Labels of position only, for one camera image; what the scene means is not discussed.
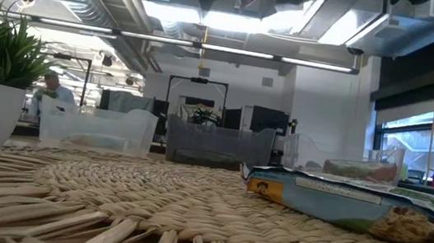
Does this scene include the peanut butter Chewy granola bar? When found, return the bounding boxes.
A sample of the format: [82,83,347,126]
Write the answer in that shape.
[67,130,135,154]
[231,161,434,243]

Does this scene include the red Chewy granola bar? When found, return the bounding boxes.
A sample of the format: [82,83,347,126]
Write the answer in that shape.
[322,155,400,186]

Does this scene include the long linear ceiling light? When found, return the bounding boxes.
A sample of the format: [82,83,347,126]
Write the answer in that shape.
[35,16,362,76]

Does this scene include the black monitor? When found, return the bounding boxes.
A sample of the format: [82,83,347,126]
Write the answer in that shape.
[248,105,292,138]

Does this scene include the grey monitor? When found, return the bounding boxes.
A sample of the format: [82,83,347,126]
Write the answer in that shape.
[98,88,156,117]

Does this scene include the dark grey plastic bin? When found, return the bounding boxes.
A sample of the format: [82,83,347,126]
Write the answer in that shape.
[162,114,278,175]

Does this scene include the clear plastic bin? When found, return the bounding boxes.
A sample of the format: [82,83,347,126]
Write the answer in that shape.
[36,95,161,160]
[280,132,406,187]

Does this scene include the person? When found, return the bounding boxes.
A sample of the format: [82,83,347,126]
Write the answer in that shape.
[29,68,79,121]

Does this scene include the round wicker basket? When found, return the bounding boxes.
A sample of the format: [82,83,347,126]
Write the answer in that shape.
[0,139,434,243]

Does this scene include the black framed window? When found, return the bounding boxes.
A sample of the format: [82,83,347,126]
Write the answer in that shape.
[368,70,434,178]

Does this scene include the black rig frame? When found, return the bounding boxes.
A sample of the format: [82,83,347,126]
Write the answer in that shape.
[164,73,230,123]

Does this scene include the silver ventilation duct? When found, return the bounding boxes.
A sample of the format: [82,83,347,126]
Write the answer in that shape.
[0,0,158,73]

